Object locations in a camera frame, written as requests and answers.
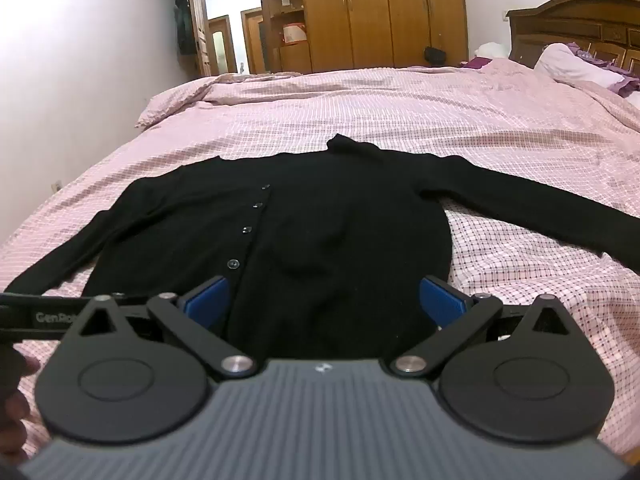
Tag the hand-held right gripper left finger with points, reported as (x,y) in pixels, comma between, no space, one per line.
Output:
(207,300)

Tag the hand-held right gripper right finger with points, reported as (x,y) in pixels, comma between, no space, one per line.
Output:
(440,300)

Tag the black buttoned cardigan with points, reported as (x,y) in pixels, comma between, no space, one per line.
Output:
(320,220)

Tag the person's left hand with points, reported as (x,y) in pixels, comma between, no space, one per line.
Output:
(17,400)

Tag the pink checked bedspread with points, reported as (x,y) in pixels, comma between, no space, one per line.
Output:
(350,110)

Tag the small purple cloth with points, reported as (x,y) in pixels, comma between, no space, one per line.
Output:
(475,63)

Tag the small black bag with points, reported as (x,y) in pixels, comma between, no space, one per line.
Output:
(434,55)

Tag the white plush toy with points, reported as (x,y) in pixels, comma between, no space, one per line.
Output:
(491,50)

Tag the hallway door with glass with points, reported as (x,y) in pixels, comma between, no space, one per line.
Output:
(222,45)

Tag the pale pink pillow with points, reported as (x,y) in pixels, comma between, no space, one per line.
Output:
(575,67)

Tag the wooden room door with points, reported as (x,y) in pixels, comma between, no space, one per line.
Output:
(199,30)

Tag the red and white box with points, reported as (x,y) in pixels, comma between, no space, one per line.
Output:
(294,33)

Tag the dark hanging jacket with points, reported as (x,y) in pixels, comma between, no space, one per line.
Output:
(181,20)

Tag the purple ruffled cloth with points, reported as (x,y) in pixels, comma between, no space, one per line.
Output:
(627,82)

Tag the wooden wardrobe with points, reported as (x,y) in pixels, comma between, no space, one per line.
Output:
(380,10)

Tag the carved wooden headboard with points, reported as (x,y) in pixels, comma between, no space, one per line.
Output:
(590,20)

